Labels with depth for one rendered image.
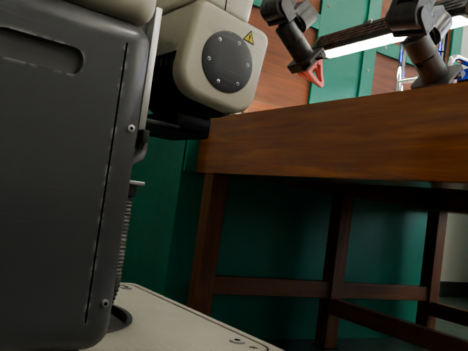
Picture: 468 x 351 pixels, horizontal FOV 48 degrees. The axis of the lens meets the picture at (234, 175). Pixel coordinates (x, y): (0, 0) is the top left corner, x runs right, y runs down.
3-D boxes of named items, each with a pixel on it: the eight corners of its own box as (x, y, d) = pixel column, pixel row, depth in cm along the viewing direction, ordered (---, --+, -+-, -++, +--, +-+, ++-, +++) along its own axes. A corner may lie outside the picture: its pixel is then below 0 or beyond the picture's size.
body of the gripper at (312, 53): (303, 58, 152) (289, 37, 149) (326, 52, 143) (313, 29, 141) (289, 72, 150) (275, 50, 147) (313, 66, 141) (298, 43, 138)
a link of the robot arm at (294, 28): (269, 30, 143) (283, 24, 138) (284, 16, 146) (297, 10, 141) (283, 51, 145) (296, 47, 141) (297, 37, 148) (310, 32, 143)
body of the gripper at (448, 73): (427, 76, 123) (412, 50, 121) (466, 70, 115) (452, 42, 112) (412, 94, 121) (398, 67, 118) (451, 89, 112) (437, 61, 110)
